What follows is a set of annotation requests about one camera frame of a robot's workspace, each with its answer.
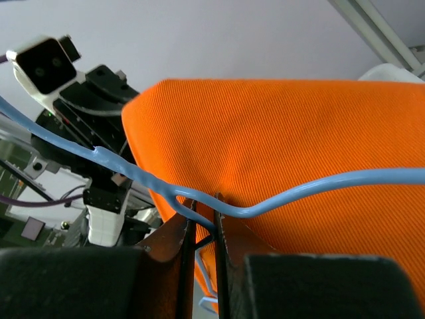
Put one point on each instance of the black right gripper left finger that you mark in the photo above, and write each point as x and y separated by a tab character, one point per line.
153	279

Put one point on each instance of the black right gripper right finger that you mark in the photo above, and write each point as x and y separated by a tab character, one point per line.
337	263

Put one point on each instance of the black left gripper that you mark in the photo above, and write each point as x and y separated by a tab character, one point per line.
88	111

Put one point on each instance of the blue wire hanger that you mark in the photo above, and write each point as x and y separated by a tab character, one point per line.
169	197

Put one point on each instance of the orange trousers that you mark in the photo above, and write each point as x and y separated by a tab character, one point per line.
252	139

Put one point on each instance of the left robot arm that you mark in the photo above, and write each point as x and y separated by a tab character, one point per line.
118	211

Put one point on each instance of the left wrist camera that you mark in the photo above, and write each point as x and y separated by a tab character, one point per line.
44	67

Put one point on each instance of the aluminium frame post left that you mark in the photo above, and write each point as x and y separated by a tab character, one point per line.
371	26

